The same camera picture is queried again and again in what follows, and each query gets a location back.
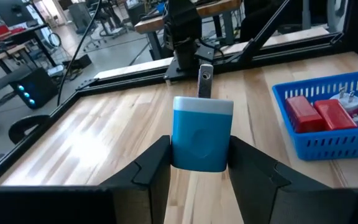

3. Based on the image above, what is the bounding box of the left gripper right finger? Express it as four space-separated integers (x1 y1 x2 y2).
227 135 334 224

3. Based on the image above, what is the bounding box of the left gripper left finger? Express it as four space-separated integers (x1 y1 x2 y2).
99 135 172 224

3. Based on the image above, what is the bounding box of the teal and white charger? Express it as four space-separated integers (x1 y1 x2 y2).
171 63 234 173

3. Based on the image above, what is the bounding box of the red wall charger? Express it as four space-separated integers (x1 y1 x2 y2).
314 98 357 131
285 95 324 134

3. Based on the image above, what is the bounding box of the blue plastic basket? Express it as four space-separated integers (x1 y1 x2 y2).
272 68 358 161

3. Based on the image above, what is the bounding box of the black computer with blue lights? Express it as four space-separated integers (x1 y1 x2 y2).
9 67 59 110

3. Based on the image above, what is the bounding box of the wooden top workbench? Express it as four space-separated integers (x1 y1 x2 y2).
134 0 242 62

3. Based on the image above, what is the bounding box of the black monitor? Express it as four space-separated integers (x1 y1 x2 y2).
0 0 35 27

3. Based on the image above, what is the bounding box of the black aluminium table frame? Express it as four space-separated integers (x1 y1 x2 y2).
0 0 358 187

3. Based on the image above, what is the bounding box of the black frame clamp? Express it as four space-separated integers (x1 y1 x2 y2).
7 114 52 144

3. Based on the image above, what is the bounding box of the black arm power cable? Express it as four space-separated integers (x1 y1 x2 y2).
56 0 104 106

